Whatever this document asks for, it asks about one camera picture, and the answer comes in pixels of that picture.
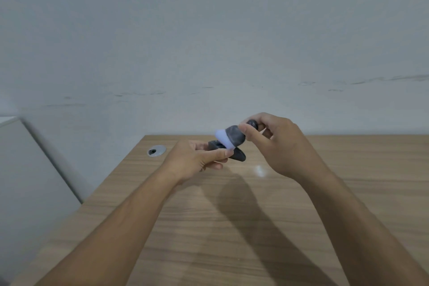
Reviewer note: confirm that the person's right forearm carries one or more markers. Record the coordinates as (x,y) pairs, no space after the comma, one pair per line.
(362,228)

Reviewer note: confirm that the person's left hand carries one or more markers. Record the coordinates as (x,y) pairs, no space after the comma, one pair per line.
(186,158)

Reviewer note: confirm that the person's right thumb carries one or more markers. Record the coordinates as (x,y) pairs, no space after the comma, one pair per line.
(251,134)

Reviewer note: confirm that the person's left forearm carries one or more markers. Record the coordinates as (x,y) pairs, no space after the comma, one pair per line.
(114,232)

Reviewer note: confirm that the person's right hand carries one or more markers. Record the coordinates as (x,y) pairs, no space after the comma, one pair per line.
(285,148)

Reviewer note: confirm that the grey torch with white tip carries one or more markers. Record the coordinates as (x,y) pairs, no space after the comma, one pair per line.
(234,135)

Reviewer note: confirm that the black oval base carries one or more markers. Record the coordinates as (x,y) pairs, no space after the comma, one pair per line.
(238,155)

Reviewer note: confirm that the white cabinet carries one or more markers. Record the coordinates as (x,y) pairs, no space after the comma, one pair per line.
(30,195)

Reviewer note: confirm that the person's left thumb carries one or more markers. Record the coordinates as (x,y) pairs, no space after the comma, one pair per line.
(219,155)

